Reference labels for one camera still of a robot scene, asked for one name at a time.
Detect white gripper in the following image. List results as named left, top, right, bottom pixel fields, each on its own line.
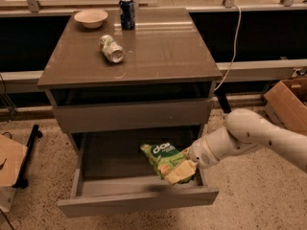
left=166, top=137, right=220, bottom=184

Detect green rice chip bag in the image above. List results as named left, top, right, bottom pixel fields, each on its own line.
left=140, top=143, right=194, bottom=185

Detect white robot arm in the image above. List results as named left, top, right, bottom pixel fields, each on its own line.
left=165, top=108, right=307, bottom=184

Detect open grey middle drawer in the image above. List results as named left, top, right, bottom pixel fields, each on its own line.
left=58, top=126, right=219, bottom=218

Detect grey drawer cabinet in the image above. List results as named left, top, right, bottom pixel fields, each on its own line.
left=36, top=7, right=223, bottom=155

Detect closed grey top drawer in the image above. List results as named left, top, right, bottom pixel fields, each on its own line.
left=53, top=100, right=211, bottom=133

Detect black table leg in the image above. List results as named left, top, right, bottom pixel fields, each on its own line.
left=215, top=91, right=231, bottom=113

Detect brown cardboard box right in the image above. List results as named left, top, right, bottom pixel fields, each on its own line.
left=264, top=78, right=307, bottom=135

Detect crushed silver soda can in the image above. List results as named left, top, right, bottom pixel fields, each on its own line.
left=99, top=34, right=125, bottom=63

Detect black metal stand leg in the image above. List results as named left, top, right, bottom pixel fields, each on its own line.
left=13, top=125, right=43, bottom=189

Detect cardboard box left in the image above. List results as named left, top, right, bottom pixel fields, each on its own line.
left=0, top=135, right=27, bottom=213

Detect blue upright soda can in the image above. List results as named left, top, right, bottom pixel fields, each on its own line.
left=119, top=0, right=135, bottom=30

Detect white ceramic bowl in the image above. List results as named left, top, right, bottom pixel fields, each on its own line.
left=74, top=9, right=108, bottom=29

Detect white hanging cable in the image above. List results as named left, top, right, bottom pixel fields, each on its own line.
left=213, top=4, right=242, bottom=93

